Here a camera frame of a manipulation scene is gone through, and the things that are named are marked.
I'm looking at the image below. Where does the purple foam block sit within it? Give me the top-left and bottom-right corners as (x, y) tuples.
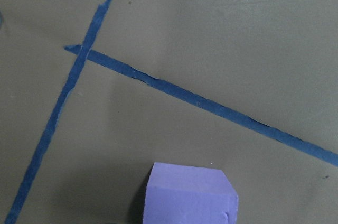
(143, 162), (239, 223)

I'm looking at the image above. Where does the blue tape strip diagonal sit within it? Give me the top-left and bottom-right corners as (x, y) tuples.
(64, 44), (338, 167)

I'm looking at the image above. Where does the blue tape strip left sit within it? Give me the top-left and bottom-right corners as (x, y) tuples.
(4, 0), (112, 223)

